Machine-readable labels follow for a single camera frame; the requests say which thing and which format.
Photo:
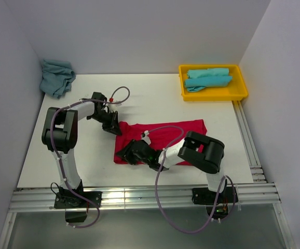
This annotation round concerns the yellow plastic bin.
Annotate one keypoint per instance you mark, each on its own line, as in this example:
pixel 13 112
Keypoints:
pixel 235 91

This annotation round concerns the rolled teal t-shirt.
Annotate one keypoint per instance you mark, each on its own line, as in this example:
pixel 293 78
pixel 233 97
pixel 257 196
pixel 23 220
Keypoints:
pixel 210 72
pixel 198 84

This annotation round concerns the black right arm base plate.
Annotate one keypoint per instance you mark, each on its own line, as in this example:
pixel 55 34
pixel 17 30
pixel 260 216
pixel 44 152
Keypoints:
pixel 203 196

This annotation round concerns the red t-shirt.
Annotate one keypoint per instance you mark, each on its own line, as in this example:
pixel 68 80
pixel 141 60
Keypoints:
pixel 160 133

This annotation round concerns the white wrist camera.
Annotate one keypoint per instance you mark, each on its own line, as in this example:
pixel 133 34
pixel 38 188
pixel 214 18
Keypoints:
pixel 113 105
pixel 145 137

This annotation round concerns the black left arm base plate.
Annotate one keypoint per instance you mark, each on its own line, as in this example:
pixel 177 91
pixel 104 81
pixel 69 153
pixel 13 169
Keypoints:
pixel 70 201

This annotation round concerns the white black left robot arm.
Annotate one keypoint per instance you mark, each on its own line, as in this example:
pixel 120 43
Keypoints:
pixel 60 135

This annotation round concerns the crumpled grey-blue t-shirt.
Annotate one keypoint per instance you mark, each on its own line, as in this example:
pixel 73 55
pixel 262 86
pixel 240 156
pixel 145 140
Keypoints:
pixel 57 78

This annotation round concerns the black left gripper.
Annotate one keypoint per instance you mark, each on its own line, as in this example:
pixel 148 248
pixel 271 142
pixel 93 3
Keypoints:
pixel 113 127

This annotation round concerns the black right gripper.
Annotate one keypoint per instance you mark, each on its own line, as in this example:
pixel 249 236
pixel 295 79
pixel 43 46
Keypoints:
pixel 126 153

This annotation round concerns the aluminium mounting rail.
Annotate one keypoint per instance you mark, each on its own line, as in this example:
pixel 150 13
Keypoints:
pixel 143 197

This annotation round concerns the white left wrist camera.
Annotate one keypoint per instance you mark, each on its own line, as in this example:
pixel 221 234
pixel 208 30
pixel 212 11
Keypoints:
pixel 113 105

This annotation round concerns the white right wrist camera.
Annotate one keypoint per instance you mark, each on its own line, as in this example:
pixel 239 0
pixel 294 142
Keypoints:
pixel 145 137

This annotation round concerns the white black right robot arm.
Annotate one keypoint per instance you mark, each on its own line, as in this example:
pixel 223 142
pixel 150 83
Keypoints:
pixel 201 151

